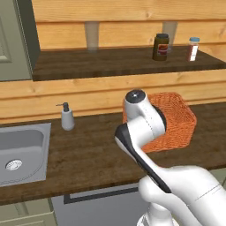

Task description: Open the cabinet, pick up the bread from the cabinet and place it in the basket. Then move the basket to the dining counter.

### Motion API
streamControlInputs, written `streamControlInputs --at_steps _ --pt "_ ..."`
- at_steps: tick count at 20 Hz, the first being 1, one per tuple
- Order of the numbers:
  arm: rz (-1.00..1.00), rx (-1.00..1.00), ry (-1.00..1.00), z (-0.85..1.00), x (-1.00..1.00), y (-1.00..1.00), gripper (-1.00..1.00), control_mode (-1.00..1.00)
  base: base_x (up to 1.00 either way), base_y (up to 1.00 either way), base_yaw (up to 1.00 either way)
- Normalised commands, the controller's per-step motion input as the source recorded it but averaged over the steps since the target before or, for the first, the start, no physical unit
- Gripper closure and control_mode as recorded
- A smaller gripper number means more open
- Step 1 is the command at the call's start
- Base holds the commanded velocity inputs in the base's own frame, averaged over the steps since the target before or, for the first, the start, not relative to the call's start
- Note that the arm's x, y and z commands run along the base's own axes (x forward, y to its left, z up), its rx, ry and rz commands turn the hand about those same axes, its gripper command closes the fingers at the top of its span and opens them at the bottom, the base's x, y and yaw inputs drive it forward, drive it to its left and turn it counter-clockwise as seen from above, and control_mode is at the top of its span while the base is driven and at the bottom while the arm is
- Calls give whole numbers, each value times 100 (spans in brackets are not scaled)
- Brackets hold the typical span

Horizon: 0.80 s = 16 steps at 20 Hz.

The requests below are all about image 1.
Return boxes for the orange woven basket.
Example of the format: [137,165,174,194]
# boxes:
[122,92,198,154]

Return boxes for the grey-green cabinet door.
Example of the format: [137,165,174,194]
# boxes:
[0,0,41,82]

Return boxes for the grey soap dispenser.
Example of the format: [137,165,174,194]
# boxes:
[56,102,76,132]

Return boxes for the dark wooden shelf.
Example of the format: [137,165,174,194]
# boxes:
[32,45,226,82]

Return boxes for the dark jar with red label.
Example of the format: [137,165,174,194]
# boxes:
[152,33,170,62]

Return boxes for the grey dishwasher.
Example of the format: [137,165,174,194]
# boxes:
[50,183,154,226]

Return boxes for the grey metal sink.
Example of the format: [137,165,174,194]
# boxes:
[0,122,52,188]

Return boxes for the spice jar with blue lid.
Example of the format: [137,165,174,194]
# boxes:
[185,36,200,63]

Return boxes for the grey-green lower cupboard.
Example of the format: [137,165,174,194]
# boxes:
[0,198,58,226]

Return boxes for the black dishwasher handle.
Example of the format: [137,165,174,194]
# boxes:
[63,186,139,205]

